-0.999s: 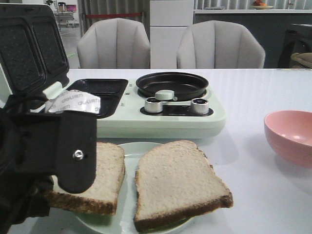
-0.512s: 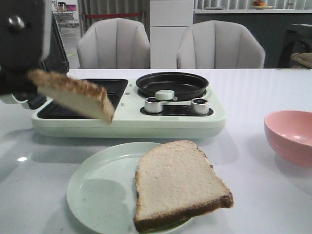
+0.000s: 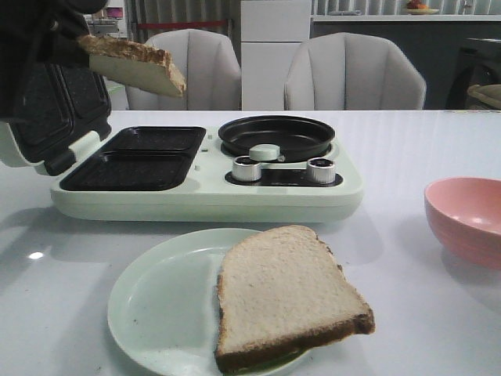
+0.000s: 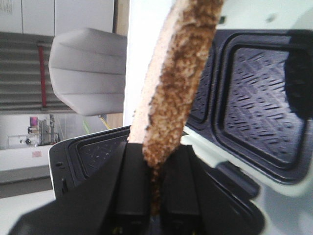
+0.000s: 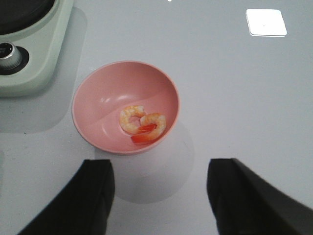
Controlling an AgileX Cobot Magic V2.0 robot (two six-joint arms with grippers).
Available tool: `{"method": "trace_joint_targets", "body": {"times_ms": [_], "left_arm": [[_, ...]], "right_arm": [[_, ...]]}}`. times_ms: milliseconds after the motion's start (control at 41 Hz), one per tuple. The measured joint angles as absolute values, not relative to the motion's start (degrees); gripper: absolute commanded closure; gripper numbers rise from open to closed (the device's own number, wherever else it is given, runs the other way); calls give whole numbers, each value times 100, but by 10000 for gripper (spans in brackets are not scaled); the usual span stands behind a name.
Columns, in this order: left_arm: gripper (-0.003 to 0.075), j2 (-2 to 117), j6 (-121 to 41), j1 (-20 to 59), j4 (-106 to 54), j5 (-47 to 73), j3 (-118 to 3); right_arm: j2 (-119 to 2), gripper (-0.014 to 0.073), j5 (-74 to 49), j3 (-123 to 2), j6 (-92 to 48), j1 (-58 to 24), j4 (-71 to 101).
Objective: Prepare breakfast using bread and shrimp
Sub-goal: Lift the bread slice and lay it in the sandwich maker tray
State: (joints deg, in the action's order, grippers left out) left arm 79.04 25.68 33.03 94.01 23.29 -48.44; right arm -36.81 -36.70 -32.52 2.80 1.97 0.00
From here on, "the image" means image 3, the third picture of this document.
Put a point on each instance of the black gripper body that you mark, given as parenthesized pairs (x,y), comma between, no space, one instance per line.
(39,32)

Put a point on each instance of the green breakfast maker lid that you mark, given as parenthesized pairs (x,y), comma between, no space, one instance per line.
(60,107)

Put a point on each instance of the bread slice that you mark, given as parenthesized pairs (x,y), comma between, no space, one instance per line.
(282,292)
(134,64)

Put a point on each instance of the pink bowl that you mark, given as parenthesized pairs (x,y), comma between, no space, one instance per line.
(464,215)

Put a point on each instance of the green breakfast maker base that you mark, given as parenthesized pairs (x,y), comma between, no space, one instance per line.
(183,174)

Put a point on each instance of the left beige chair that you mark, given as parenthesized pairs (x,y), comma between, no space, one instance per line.
(208,62)

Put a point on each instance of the beige chair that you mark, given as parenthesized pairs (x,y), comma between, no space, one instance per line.
(346,71)
(208,62)

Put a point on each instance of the white cabinet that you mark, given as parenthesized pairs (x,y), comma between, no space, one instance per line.
(270,33)

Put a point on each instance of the left silver control knob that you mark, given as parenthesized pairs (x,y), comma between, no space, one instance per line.
(244,169)

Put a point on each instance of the silver control knob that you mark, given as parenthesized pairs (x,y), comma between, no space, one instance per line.
(320,170)
(244,169)

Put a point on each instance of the black round frying pan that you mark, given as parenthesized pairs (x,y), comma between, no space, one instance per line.
(298,138)

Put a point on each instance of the light green plate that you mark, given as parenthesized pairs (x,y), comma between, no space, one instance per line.
(163,310)

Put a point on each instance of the right beige chair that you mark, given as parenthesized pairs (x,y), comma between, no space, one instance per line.
(346,71)

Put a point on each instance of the right silver control knob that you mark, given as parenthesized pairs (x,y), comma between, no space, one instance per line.
(320,170)

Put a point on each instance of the fruit plate on counter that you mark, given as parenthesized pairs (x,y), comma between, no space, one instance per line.
(418,8)

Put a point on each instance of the grey kitchen counter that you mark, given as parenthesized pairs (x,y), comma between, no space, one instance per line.
(452,53)

